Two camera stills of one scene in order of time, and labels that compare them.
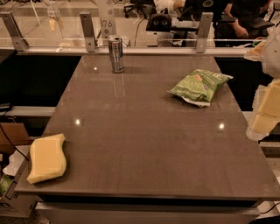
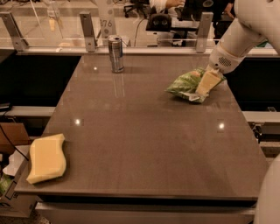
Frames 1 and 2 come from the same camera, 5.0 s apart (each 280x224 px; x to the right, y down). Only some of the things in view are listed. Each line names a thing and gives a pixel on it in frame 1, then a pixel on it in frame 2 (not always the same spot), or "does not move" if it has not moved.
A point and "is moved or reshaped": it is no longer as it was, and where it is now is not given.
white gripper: (273, 59) → (222, 61)
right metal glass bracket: (204, 31) does not move
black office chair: (145, 7) does not move
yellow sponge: (48, 157) does not move
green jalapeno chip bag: (199, 87) is moved or reshaped
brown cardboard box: (17, 134) does not move
